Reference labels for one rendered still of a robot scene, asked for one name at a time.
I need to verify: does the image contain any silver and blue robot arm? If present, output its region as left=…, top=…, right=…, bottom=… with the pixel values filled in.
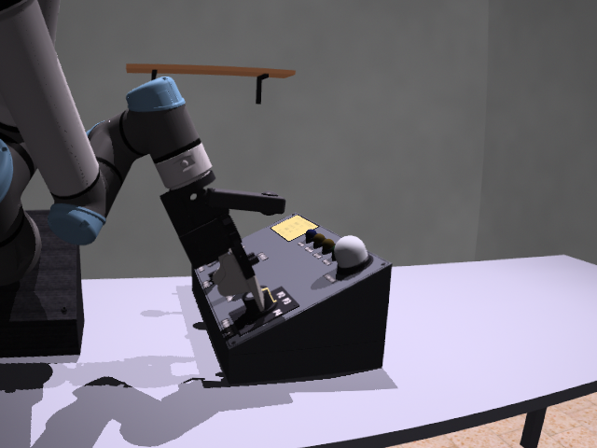
left=0, top=0, right=285, bottom=286

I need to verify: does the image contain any black control console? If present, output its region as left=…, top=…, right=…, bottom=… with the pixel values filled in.
left=192, top=213, right=392, bottom=385

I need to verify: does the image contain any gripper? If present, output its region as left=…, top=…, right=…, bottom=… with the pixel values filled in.
left=160, top=170, right=264, bottom=312

